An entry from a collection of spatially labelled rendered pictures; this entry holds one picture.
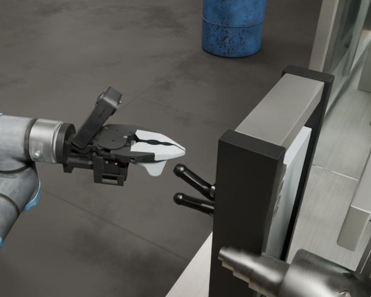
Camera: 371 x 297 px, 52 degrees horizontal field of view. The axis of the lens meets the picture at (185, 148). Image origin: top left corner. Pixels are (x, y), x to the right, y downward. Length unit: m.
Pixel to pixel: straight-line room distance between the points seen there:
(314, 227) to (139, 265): 1.18
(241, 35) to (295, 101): 3.55
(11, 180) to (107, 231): 1.46
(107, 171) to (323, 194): 0.63
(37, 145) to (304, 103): 0.45
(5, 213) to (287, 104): 0.51
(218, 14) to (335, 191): 2.95
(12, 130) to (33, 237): 1.59
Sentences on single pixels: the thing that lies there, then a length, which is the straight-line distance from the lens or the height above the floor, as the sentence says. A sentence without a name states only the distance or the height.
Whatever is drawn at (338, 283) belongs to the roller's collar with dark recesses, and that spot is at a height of 1.37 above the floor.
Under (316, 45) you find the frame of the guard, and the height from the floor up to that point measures 1.26.
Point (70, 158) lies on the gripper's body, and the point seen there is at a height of 1.20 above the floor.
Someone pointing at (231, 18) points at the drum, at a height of 0.40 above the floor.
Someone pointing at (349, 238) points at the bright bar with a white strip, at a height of 1.43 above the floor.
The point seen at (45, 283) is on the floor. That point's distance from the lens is 2.04.
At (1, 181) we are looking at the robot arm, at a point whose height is 1.17.
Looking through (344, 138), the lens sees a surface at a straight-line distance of 1.10.
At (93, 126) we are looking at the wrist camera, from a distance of 0.63.
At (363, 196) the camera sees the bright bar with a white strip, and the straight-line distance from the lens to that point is 0.25.
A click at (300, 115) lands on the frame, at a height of 1.44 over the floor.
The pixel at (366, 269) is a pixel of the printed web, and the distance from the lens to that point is 0.41.
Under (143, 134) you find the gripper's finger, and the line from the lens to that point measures 0.67.
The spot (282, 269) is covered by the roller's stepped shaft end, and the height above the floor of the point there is 1.35.
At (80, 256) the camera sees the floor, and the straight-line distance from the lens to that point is 2.09.
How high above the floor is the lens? 1.62
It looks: 37 degrees down
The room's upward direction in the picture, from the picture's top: straight up
